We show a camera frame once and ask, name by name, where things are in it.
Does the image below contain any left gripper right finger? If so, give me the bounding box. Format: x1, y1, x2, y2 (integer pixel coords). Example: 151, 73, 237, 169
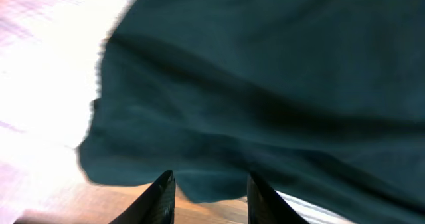
247, 173, 309, 224

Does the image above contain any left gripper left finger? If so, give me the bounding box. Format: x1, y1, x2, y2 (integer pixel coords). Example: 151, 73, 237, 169
110, 170, 176, 224

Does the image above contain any black polo shirt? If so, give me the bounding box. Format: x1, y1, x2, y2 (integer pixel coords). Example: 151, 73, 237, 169
78, 0, 424, 223

